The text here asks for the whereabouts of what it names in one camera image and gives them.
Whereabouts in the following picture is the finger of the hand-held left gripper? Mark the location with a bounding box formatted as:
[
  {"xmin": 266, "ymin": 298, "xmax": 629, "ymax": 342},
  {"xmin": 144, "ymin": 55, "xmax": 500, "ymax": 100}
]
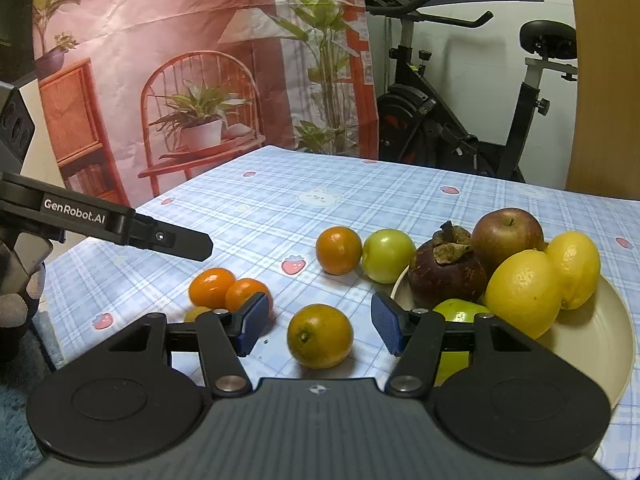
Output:
[{"xmin": 131, "ymin": 211, "xmax": 214, "ymax": 262}]

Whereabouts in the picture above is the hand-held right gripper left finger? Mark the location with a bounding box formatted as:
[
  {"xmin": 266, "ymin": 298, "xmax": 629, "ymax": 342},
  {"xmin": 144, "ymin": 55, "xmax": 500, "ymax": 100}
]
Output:
[{"xmin": 105, "ymin": 290, "xmax": 271, "ymax": 396}]

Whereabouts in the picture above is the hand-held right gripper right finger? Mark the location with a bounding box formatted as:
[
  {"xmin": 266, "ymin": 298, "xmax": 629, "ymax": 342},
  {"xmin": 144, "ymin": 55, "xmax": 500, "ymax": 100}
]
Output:
[{"xmin": 371, "ymin": 290, "xmax": 537, "ymax": 396}]

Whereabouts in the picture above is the small orange tangerine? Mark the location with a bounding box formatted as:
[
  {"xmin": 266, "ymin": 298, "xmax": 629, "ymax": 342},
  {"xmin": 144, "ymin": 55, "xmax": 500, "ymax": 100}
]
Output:
[
  {"xmin": 224, "ymin": 277, "xmax": 274, "ymax": 322},
  {"xmin": 188, "ymin": 267, "xmax": 237, "ymax": 311}
]

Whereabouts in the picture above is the greenish orange tangerine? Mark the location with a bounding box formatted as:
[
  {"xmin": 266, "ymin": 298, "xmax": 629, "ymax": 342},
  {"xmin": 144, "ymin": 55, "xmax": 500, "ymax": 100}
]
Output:
[{"xmin": 286, "ymin": 303, "xmax": 355, "ymax": 370}]

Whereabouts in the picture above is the green round fruit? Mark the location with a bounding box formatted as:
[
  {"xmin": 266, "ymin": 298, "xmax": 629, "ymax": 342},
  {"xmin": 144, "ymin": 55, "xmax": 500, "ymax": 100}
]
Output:
[
  {"xmin": 361, "ymin": 228, "xmax": 417, "ymax": 284},
  {"xmin": 431, "ymin": 298, "xmax": 490, "ymax": 387}
]

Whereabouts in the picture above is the dark purple mangosteen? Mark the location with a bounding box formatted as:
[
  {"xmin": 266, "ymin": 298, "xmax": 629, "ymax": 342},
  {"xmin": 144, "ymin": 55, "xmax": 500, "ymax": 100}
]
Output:
[{"xmin": 407, "ymin": 220, "xmax": 489, "ymax": 311}]

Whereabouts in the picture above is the yellow lemon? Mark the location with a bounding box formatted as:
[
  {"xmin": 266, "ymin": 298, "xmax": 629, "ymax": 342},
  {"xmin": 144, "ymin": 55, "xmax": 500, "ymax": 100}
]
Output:
[
  {"xmin": 544, "ymin": 230, "xmax": 601, "ymax": 311},
  {"xmin": 484, "ymin": 249, "xmax": 564, "ymax": 340}
]

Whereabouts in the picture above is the cream round plate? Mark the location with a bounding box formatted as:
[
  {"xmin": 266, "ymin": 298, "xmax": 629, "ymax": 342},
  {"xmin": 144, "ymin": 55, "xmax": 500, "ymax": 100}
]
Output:
[{"xmin": 389, "ymin": 259, "xmax": 636, "ymax": 466}]

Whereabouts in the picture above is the person's left hand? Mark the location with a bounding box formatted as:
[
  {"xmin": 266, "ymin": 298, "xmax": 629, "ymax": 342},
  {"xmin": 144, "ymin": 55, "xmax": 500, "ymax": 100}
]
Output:
[{"xmin": 0, "ymin": 262, "xmax": 47, "ymax": 334}]

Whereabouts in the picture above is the blue checked tablecloth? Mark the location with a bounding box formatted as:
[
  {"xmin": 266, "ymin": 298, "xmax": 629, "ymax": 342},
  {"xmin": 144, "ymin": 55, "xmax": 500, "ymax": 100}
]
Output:
[{"xmin": 37, "ymin": 145, "xmax": 640, "ymax": 480}]

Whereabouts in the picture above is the red apple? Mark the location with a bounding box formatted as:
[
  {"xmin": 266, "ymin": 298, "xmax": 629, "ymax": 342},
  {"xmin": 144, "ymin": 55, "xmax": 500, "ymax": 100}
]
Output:
[{"xmin": 471, "ymin": 207, "xmax": 545, "ymax": 277}]

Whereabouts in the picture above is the teal shaggy rug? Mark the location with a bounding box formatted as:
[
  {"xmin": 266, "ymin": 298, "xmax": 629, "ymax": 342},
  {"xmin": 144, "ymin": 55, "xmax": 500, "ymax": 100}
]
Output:
[{"xmin": 0, "ymin": 320, "xmax": 66, "ymax": 461}]

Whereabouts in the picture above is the black exercise bike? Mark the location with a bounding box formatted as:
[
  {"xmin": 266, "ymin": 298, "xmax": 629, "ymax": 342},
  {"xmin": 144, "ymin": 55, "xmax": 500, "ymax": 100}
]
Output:
[{"xmin": 362, "ymin": 0, "xmax": 579, "ymax": 184}]

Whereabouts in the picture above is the wooden board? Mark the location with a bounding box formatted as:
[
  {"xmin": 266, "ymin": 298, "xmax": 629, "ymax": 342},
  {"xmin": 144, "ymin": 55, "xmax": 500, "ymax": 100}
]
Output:
[{"xmin": 564, "ymin": 0, "xmax": 640, "ymax": 199}]

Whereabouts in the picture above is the printed wall backdrop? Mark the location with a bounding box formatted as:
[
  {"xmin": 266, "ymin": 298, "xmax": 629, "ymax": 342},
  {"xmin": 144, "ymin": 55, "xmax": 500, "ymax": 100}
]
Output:
[{"xmin": 32, "ymin": 0, "xmax": 379, "ymax": 209}]

